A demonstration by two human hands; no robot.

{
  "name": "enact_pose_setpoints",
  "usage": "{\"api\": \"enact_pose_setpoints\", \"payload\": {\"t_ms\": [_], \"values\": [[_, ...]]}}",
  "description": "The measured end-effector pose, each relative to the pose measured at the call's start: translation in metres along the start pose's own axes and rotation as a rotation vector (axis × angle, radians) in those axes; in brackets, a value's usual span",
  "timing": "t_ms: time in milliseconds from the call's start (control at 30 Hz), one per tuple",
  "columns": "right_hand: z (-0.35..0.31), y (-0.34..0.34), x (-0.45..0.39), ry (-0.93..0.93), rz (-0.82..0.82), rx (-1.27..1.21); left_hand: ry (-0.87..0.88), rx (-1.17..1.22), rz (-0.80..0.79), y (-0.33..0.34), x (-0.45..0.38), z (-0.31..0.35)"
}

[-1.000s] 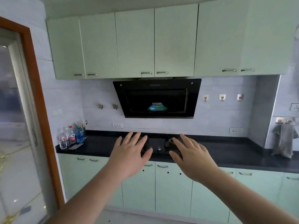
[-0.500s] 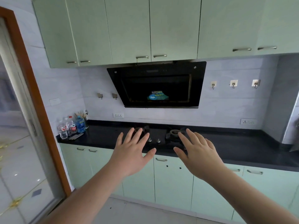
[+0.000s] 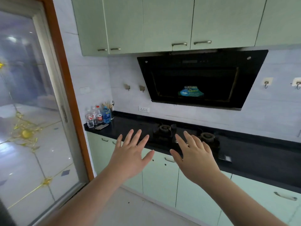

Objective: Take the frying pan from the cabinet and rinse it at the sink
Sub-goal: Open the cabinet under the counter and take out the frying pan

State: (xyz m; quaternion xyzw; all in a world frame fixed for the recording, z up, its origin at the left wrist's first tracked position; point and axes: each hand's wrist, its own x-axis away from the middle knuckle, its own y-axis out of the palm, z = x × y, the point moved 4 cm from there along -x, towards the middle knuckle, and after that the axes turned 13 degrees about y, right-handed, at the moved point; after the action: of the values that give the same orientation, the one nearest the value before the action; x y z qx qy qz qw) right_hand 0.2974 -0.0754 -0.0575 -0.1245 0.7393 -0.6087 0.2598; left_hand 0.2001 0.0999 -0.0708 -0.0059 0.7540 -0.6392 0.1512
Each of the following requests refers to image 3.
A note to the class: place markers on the person's left middle finger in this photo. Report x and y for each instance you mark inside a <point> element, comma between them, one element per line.
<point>136,138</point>

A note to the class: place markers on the brown wooden door frame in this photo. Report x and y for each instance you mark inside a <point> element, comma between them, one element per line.
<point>70,96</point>

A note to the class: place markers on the person's left forearm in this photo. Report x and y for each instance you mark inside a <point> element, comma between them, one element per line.
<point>89,200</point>

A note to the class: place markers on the black range hood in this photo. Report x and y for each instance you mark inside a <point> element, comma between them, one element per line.
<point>199,77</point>

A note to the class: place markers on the person's right middle finger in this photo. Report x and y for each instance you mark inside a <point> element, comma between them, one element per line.
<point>190,139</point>

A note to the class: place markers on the metal wall hook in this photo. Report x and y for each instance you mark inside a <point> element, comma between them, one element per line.
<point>127,87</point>
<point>142,88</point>

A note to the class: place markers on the blue liquid bottle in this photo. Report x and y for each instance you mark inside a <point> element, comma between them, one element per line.
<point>106,116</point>

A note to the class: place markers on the red cap plastic bottle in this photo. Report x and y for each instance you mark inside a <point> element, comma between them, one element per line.
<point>99,116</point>

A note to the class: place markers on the person's left hand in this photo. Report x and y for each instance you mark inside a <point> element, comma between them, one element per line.
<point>128,162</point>

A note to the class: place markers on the white wall switch plate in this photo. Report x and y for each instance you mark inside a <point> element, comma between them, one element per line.
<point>85,90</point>

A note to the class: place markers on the wide green upper cabinet door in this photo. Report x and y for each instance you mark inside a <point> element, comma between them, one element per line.
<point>225,18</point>

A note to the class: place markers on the person's right forearm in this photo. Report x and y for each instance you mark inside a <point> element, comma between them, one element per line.
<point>235,202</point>

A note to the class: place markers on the gas burner with grate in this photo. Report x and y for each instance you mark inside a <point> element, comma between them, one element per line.
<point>164,130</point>
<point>208,138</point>

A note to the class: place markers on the person's left little finger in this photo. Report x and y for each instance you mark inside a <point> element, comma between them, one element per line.
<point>118,142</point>

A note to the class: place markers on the sliding glass door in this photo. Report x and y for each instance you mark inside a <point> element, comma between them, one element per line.
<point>33,120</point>

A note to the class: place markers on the person's right hand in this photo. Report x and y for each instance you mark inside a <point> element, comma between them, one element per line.
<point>198,164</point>

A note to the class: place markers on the black gas cooktop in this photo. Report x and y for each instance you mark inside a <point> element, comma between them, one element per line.
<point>169,141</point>

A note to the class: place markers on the chopstick holder with utensils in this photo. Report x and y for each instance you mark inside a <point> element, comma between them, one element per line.
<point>111,112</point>

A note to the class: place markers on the person's left thumb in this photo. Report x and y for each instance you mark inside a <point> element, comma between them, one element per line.
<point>148,157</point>

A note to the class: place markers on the white adhesive wall hook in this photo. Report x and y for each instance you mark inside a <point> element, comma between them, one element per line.
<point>267,82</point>
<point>297,82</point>

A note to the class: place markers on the person's right little finger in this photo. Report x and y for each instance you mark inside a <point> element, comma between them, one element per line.
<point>207,147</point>

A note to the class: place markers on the clear plastic water bottle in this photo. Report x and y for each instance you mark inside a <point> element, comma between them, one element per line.
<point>95,116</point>
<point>90,120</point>

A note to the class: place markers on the person's right thumb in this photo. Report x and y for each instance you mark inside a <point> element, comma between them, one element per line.
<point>176,157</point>

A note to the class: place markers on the white wall outlet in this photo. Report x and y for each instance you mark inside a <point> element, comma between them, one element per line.
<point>144,109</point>

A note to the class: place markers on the narrow green upper cabinet door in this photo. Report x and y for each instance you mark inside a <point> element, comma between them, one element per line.
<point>90,23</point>

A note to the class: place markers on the blue sticker on hood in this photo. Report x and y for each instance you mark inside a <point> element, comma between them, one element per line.
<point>191,91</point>

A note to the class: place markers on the smartphone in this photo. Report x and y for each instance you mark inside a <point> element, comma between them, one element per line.
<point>101,127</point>

